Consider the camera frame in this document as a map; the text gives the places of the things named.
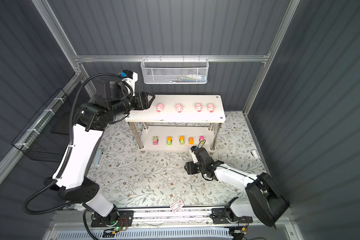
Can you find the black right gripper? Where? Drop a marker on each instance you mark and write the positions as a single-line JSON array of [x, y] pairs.
[[190, 168]]

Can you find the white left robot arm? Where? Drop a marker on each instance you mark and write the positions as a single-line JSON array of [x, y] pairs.
[[87, 124]]

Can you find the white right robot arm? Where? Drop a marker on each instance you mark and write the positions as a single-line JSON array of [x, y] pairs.
[[265, 200]]

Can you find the white wire basket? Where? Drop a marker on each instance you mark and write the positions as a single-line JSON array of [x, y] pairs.
[[175, 73]]

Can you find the pink toy pig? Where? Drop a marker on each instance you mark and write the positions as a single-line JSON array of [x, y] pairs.
[[160, 107], [198, 107], [211, 108], [179, 108]]

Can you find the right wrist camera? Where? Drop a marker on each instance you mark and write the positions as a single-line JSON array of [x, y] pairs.
[[193, 152]]

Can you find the white two-tier shelf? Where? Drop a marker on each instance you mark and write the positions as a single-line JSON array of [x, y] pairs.
[[168, 123]]

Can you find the orange green mixer toy truck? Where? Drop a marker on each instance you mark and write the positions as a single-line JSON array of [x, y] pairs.
[[182, 140]]

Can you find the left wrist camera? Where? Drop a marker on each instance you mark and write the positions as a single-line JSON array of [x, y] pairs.
[[129, 78]]

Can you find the orange toy bulldozer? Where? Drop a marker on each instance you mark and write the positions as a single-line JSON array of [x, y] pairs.
[[191, 141]]

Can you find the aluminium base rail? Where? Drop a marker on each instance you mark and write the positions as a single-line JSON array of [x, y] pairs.
[[154, 217]]

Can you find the black wire basket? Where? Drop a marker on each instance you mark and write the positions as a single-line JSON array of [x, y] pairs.
[[46, 136]]

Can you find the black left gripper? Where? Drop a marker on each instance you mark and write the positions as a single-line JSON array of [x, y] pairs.
[[141, 100]]

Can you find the red white card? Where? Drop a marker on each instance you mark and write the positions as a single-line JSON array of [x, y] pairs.
[[177, 206]]

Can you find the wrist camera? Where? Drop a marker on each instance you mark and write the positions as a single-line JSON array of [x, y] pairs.
[[129, 78], [193, 152]]

